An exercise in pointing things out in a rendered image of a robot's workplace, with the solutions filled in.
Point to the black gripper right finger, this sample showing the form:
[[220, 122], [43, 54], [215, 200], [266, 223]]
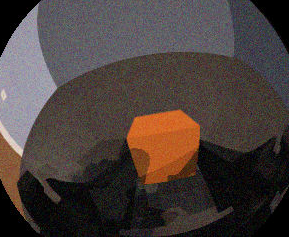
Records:
[[226, 171]]

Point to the orange block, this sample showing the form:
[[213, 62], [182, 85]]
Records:
[[164, 146]]

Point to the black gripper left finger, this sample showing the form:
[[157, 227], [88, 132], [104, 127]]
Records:
[[109, 195]]

